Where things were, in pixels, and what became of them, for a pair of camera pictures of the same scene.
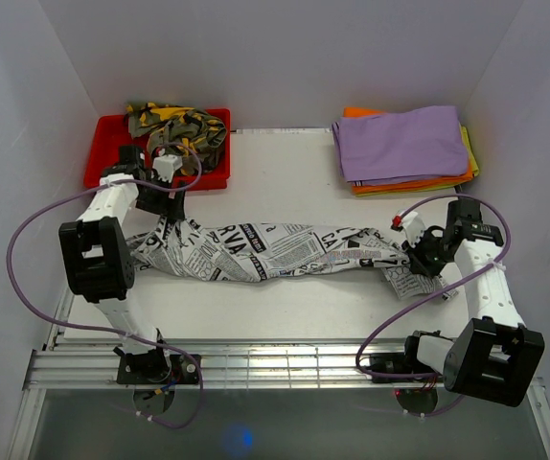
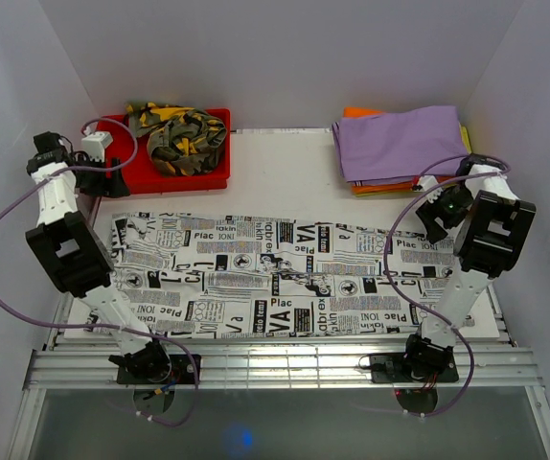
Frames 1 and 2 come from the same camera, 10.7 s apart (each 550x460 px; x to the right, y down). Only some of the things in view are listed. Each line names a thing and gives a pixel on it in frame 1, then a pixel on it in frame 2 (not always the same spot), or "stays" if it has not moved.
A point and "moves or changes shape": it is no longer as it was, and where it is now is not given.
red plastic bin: (110, 133) stays
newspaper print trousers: (241, 252) moves or changes shape
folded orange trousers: (359, 189) stays
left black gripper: (168, 207) -> (115, 186)
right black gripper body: (429, 254) -> (450, 206)
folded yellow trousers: (473, 165) stays
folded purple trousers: (421, 142) stays
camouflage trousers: (194, 136) stays
